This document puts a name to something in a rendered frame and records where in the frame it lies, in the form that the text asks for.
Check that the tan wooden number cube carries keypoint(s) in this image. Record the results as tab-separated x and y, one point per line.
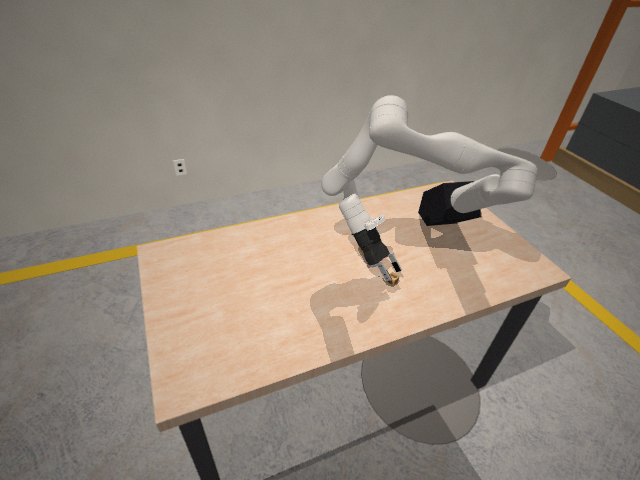
395	279

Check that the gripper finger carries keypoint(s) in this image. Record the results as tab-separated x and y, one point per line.
383	270
394	262

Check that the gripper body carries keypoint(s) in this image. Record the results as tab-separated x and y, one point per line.
366	235

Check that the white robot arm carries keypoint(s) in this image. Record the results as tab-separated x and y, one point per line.
387	126

